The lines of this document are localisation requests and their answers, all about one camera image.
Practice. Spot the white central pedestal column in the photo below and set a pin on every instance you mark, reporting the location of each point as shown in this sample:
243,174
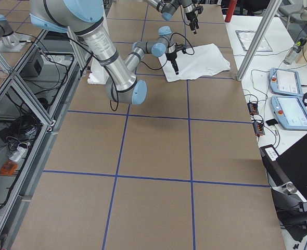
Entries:
98,74

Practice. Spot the aluminium frame post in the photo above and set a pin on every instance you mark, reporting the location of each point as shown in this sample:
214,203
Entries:
260,32

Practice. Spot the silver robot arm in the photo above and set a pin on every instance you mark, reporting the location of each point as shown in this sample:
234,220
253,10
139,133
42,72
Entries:
167,9
85,19

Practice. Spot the blue teach pendant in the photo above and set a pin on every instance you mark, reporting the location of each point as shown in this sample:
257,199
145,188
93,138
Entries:
290,112
285,82

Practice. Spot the black laptop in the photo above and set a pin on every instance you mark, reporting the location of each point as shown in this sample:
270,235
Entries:
293,162

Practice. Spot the clear water bottle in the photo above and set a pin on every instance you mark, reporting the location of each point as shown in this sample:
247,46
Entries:
295,50

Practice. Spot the lower blue teach pendant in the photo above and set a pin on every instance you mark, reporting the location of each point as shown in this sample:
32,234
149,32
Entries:
290,112

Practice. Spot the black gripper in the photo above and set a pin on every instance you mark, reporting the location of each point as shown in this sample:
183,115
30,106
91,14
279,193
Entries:
190,16
172,56

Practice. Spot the white long-sleeve printed shirt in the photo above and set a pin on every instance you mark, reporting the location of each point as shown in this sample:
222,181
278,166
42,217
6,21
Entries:
205,60

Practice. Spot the red cylinder bottle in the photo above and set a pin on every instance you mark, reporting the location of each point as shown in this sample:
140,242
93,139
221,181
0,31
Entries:
230,11

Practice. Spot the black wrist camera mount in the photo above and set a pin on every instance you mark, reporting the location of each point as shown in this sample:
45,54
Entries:
180,47

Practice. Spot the black box with label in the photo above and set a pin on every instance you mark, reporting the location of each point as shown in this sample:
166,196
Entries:
269,158

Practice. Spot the upper blue teach pendant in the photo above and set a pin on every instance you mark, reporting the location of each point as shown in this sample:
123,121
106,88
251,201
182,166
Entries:
285,82

